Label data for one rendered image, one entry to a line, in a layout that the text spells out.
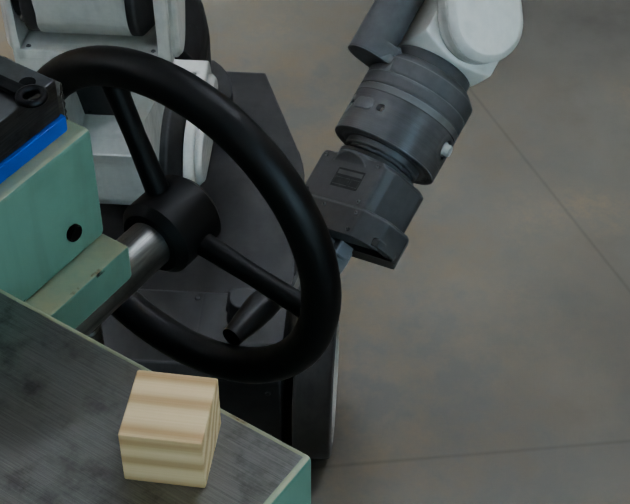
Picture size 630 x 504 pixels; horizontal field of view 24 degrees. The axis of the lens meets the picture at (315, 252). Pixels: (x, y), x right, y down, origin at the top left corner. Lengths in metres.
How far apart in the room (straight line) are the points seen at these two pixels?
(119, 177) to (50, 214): 0.97
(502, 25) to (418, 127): 0.10
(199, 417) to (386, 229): 0.35
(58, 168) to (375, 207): 0.29
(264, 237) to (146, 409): 1.21
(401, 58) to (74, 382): 0.42
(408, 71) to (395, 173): 0.08
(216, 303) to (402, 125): 0.77
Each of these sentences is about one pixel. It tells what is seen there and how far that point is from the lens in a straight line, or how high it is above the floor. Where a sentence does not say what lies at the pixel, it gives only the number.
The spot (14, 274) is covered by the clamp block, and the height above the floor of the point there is 0.90.
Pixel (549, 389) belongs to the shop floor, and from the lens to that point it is 2.04.
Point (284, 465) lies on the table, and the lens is 0.80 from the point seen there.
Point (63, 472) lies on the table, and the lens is 0.80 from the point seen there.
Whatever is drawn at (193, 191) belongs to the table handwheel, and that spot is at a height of 0.84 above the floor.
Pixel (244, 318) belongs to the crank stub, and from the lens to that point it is 1.13.
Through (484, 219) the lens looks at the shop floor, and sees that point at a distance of 2.27.
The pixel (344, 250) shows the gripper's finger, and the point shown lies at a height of 0.75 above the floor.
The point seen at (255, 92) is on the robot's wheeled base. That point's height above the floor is 0.17.
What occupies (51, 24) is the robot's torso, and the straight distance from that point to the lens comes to 1.66.
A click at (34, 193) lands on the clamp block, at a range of 0.89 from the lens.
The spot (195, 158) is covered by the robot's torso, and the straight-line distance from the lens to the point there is 1.90.
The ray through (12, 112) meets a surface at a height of 1.00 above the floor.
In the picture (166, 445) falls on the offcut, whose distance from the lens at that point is 0.77.
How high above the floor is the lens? 1.53
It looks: 44 degrees down
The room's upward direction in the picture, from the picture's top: straight up
